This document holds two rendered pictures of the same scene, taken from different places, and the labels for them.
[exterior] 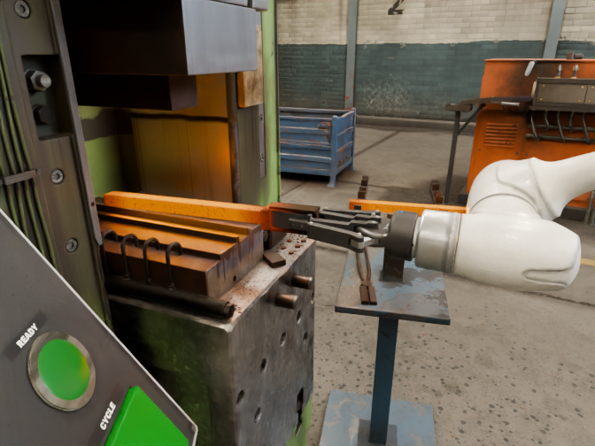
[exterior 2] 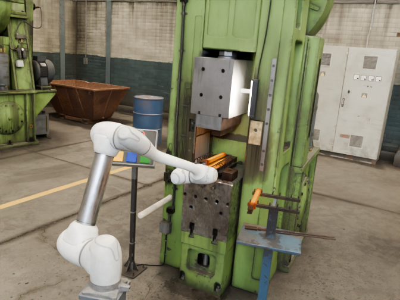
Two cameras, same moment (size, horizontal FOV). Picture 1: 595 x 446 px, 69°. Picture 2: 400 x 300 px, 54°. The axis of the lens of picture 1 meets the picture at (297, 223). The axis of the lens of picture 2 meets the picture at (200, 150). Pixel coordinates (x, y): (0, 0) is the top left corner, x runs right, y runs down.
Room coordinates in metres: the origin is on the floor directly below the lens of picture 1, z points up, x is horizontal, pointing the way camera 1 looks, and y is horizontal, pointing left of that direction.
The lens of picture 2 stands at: (0.74, -2.66, 1.80)
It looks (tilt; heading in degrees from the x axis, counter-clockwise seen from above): 14 degrees down; 92
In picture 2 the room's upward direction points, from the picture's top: 4 degrees clockwise
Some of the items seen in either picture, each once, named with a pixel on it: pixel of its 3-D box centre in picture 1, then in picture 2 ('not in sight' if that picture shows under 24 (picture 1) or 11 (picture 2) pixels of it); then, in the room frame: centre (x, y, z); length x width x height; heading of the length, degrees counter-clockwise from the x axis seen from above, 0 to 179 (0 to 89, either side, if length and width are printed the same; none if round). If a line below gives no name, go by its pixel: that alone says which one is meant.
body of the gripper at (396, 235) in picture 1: (386, 233); not in sight; (0.62, -0.14, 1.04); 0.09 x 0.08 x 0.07; 68
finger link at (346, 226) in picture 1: (341, 229); not in sight; (0.63, -0.07, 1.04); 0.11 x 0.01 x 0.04; 73
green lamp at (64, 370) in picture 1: (64, 369); not in sight; (0.25, 0.16, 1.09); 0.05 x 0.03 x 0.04; 158
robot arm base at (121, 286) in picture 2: not in sight; (109, 283); (0.28, -0.91, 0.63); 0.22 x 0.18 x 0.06; 172
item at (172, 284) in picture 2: not in sight; (192, 287); (0.67, 0.06, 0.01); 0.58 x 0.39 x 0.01; 158
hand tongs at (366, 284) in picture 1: (362, 255); (289, 233); (1.30, -0.21, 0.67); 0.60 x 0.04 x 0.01; 176
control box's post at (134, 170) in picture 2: not in sight; (133, 209); (0.15, 0.24, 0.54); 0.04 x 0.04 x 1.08; 68
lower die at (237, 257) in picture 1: (143, 241); (215, 163); (0.77, 0.30, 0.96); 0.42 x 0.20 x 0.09; 68
